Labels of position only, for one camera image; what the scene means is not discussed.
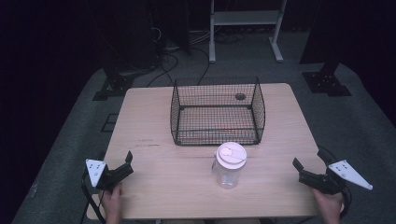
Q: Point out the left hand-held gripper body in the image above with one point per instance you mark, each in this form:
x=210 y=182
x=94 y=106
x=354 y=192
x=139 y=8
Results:
x=99 y=174

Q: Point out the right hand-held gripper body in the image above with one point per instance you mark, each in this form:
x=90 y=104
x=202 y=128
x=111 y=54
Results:
x=323 y=182

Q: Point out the clear jar with white lid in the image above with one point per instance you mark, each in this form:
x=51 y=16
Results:
x=230 y=165

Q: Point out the person's right hand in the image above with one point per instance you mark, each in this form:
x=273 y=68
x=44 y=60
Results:
x=328 y=205

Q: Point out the person's left hand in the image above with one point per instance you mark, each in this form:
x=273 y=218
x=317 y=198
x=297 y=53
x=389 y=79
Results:
x=112 y=200

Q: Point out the dark round object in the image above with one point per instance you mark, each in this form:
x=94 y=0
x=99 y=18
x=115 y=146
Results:
x=240 y=96

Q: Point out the white metal stand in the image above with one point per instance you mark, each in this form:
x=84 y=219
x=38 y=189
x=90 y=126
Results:
x=246 y=18

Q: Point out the black stand with base plate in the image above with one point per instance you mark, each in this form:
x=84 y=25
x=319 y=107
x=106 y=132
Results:
x=327 y=82
x=116 y=84

